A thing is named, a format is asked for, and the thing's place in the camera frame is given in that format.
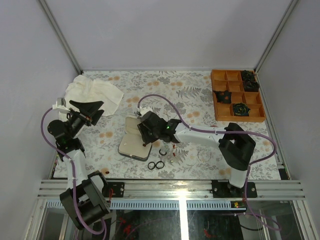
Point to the white crumpled cloth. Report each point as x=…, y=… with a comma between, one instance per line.
x=86, y=90

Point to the floral patterned tablecloth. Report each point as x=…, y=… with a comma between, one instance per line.
x=169, y=93

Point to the dark fabric flower in tray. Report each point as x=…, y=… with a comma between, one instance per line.
x=249, y=81

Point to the wooden compartment tray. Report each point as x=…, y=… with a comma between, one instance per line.
x=227, y=89

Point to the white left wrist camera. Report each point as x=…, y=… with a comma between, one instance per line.
x=61, y=106

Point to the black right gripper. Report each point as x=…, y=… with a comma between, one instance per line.
x=143, y=130

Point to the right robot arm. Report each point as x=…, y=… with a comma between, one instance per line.
x=235, y=145

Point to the cream navy jewelry box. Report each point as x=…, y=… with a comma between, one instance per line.
x=134, y=148

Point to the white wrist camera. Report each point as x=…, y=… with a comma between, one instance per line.
x=143, y=110
x=61, y=106

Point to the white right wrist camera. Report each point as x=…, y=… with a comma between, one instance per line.
x=143, y=110

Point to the aluminium mounting rail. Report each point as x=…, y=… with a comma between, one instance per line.
x=141, y=194

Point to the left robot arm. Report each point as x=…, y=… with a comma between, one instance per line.
x=83, y=198

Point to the dark flower with blue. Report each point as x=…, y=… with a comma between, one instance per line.
x=240, y=109

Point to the silver hoop bangle right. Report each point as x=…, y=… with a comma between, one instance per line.
x=204, y=156

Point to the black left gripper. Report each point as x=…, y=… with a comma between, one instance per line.
x=90, y=109

